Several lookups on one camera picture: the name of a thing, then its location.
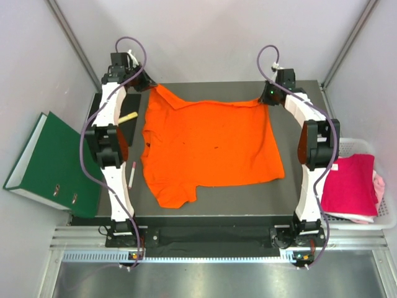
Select orange t shirt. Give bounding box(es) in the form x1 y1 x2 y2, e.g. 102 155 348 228
141 85 285 209

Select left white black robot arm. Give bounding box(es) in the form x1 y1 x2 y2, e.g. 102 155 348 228
83 52 156 248

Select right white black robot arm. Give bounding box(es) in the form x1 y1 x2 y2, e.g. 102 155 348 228
259 64 340 246

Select black notebook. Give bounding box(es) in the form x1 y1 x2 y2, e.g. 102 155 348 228
87 93 141 147

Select yellow highlighter pen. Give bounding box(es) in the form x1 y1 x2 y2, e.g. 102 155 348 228
118 112 138 124

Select pink white marker pen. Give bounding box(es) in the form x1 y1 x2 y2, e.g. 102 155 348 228
127 161 136 189

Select magenta t shirt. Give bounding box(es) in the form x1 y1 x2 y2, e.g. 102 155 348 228
321 154 378 217

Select light pink t shirt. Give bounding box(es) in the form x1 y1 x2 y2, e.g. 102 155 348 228
352 170 385 224

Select white plastic laundry basket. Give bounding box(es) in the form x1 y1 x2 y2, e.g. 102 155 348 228
321 138 396 230

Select green ring binder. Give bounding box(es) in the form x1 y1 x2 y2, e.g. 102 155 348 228
3 112 101 219

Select grey slotted cable duct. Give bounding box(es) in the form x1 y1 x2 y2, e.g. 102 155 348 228
63 250 309 264

